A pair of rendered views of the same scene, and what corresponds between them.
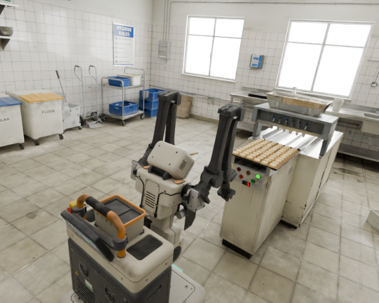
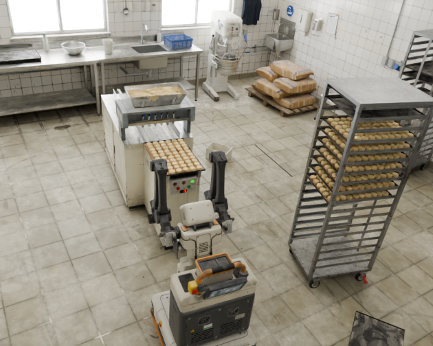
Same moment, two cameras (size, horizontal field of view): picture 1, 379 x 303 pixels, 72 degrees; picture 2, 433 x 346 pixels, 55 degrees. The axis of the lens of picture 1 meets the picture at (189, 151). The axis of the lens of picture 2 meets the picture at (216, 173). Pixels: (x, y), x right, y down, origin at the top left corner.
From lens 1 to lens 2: 2.33 m
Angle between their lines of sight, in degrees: 55
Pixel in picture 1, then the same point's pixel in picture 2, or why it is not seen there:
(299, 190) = not seen: hidden behind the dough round
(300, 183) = not seen: hidden behind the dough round
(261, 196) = (195, 193)
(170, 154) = (205, 209)
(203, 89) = not seen: outside the picture
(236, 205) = (174, 212)
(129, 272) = (253, 283)
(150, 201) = (203, 248)
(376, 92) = (130, 19)
